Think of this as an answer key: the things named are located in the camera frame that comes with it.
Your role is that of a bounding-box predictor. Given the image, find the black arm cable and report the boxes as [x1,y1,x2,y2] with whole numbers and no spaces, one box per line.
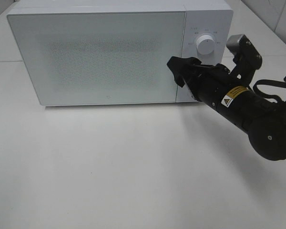
[252,73,286,103]

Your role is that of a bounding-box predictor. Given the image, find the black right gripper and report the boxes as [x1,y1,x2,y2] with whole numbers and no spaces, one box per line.
[166,56,230,102]

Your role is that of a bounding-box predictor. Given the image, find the white microwave oven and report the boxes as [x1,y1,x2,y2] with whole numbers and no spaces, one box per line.
[7,0,233,103]

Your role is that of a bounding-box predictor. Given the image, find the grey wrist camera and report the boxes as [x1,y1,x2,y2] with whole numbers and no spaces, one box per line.
[225,34,263,83]

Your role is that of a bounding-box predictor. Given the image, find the white microwave door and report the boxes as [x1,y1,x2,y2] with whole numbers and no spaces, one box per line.
[8,12,185,106]

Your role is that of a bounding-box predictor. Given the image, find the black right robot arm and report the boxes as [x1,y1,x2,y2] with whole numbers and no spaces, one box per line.
[167,56,286,161]

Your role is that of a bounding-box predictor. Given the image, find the upper white power knob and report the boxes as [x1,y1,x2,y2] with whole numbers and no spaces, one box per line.
[196,34,215,55]

